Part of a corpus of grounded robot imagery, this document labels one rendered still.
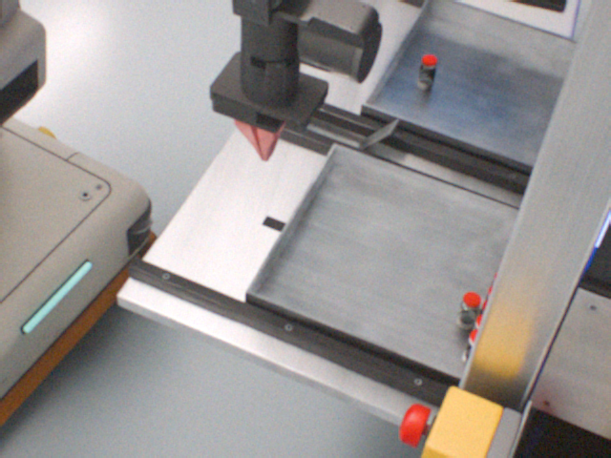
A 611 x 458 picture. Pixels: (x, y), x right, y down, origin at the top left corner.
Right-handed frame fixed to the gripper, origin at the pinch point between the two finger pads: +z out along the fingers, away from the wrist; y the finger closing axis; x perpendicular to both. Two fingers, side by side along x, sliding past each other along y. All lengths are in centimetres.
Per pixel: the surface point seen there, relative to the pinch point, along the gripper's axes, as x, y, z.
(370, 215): 14.1, 8.1, 20.5
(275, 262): 1.9, 0.8, 20.3
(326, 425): 34, 0, 108
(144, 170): 76, -65, 107
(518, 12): 71, 11, 28
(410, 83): 38.8, 4.0, 20.3
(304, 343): -7.7, 8.7, 19.5
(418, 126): 28.4, 8.7, 17.4
